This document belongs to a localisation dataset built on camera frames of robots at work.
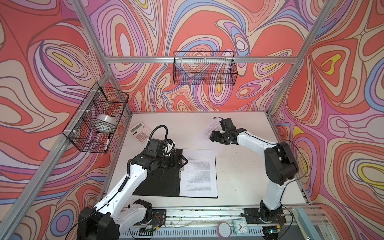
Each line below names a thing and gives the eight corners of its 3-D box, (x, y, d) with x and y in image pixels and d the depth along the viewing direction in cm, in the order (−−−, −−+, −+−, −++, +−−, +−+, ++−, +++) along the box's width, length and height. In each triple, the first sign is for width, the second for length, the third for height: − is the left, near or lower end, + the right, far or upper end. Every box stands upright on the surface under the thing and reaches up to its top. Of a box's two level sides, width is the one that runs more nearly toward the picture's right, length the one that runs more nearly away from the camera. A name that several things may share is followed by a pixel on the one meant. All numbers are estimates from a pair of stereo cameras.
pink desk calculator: (130, 133, 109) (128, 130, 106) (142, 124, 115) (141, 121, 111) (141, 143, 104) (139, 140, 101) (153, 133, 109) (152, 130, 106)
